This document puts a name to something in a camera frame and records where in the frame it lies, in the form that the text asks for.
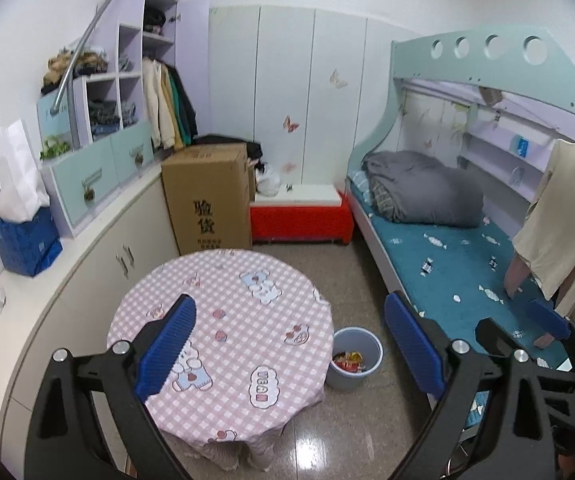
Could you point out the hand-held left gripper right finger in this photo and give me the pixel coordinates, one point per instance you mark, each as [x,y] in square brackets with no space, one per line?
[415,345]

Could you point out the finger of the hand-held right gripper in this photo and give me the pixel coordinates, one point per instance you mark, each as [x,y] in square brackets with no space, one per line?
[497,337]
[550,320]

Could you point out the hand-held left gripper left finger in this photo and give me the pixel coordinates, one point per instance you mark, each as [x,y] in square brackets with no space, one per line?
[165,350]

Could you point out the brown snack wrapper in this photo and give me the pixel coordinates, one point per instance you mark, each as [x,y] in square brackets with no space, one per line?
[353,357]

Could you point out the blue plastic bin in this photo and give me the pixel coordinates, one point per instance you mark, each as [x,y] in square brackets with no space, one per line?
[352,382]

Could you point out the dark red candy wrapper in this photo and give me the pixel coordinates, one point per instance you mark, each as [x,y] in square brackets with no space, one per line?
[340,361]

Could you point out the teal patterned bed sheet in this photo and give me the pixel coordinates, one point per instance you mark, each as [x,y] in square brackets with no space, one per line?
[442,265]

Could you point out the pink checked tablecloth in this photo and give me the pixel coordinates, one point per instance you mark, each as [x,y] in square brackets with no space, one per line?
[247,330]

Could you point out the beige sweater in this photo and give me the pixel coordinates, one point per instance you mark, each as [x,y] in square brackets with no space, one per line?
[562,230]

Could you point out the white lower cabinet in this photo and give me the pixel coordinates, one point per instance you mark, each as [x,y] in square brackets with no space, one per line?
[67,280]

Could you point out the plaid pillow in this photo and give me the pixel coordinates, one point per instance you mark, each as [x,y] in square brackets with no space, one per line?
[382,197]

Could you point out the grey duvet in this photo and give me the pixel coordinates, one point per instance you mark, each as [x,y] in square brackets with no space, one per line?
[427,190]

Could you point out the large cardboard box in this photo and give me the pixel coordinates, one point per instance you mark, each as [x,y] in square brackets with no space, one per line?
[207,200]

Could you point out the blue checked pillow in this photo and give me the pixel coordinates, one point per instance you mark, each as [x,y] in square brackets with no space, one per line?
[360,185]

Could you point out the red bench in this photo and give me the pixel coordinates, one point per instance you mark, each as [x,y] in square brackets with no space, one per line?
[297,222]

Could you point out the blue shopping bag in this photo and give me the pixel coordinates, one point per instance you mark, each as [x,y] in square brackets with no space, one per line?
[27,245]

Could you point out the small blue box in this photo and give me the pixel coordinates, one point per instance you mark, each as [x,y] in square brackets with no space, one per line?
[521,145]

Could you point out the white bench top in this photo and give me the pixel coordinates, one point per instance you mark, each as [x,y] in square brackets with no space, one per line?
[307,194]

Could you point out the small cardboard box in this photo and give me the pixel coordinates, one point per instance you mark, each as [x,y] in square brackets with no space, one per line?
[252,180]

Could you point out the white plastic bag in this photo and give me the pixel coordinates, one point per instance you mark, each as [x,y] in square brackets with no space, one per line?
[269,180]

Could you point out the black clothing pile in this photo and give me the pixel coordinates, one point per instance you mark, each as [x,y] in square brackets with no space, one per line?
[227,141]

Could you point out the pale pink butterfly sticker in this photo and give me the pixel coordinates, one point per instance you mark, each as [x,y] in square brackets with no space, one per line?
[287,166]

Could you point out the green plant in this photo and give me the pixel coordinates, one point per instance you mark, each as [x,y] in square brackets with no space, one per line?
[56,147]

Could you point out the yellow shirt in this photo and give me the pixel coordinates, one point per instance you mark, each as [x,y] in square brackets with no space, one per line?
[170,120]

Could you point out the brown hanging cloth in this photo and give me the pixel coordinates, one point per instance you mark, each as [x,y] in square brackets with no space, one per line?
[492,95]

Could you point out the green shirt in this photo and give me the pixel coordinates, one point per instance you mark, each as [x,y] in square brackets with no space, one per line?
[180,117]

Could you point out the white paper bag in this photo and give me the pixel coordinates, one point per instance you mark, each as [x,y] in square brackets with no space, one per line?
[7,175]

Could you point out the denim folded clothes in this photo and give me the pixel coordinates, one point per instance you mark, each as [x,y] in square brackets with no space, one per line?
[127,114]

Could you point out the black coat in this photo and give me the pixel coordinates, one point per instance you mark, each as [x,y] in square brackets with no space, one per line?
[190,110]

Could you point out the cream jacket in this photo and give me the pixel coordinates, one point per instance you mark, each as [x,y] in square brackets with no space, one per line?
[152,105]

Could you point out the dark folded clothes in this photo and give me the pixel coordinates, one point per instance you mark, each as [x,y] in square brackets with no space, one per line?
[102,112]

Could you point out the teal bunk bed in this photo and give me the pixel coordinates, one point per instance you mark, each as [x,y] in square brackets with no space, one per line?
[467,67]

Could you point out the metal handrail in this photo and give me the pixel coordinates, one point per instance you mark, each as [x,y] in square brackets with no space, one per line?
[56,106]

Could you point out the beige butterfly sticker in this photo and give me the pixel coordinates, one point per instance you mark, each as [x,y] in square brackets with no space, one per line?
[337,79]

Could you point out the grey folded clothes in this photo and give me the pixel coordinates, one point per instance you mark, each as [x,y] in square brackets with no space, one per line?
[124,62]

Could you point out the olive clothes pile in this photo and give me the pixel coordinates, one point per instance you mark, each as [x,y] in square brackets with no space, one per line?
[62,67]

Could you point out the white wardrobe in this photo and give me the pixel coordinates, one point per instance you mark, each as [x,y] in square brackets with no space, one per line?
[287,60]

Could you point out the black folded clothes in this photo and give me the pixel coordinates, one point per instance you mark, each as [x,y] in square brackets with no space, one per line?
[153,19]

